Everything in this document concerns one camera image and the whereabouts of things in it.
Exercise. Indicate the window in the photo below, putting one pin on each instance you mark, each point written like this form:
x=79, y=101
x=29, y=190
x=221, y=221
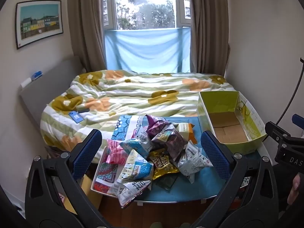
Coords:
x=147, y=4

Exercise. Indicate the blue card tag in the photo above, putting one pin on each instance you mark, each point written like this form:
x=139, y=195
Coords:
x=76, y=117

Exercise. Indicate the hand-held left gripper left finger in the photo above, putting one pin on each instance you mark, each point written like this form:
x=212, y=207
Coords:
x=87, y=149

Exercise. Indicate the yellow cardboard box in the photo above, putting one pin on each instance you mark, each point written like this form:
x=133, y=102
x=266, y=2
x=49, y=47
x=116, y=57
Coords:
x=90, y=194

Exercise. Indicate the dark green snack packet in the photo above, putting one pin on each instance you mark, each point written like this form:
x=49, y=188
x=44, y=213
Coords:
x=167, y=182

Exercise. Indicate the blue tablecloth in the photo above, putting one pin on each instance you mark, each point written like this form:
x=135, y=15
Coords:
x=201, y=185

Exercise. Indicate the light blue window cloth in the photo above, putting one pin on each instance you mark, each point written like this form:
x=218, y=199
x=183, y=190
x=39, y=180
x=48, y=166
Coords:
x=147, y=49

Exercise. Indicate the blue white snack packet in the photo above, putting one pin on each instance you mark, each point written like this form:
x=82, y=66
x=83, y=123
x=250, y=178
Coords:
x=133, y=192
x=136, y=168
x=136, y=147

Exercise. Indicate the gold snack packet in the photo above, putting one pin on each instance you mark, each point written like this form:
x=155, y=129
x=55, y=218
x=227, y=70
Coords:
x=163, y=163

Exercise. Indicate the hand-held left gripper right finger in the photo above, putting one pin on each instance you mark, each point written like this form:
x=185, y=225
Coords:
x=215, y=152

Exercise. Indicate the pink snack packet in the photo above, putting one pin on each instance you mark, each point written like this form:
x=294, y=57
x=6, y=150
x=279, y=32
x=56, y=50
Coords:
x=116, y=153

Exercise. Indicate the orange white snack box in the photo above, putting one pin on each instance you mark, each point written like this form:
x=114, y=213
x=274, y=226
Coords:
x=186, y=130

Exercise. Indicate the floral duvet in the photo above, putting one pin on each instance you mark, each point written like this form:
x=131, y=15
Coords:
x=133, y=92

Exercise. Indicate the green cardboard box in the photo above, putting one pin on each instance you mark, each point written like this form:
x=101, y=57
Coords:
x=228, y=128

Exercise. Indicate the person's right hand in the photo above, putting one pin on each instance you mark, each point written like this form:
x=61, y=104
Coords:
x=296, y=185

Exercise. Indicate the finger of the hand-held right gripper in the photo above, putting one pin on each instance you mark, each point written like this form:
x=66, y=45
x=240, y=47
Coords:
x=275, y=130
x=298, y=121

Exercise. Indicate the silver white snack packet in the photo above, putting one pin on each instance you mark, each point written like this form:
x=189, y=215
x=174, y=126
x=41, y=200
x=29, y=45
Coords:
x=193, y=161

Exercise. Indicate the purple snack packet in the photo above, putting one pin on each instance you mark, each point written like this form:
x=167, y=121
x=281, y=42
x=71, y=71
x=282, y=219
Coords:
x=154, y=128

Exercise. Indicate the dark brown snack packet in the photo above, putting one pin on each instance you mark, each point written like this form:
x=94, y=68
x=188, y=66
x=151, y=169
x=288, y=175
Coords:
x=173, y=142

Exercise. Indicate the grey headboard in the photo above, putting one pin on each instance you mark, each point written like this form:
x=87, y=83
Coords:
x=42, y=92

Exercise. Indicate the beige curtain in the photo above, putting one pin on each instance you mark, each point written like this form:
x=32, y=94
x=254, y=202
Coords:
x=209, y=28
x=83, y=28

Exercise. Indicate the framed wall picture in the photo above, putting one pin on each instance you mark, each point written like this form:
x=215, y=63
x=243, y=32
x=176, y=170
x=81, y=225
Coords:
x=39, y=21

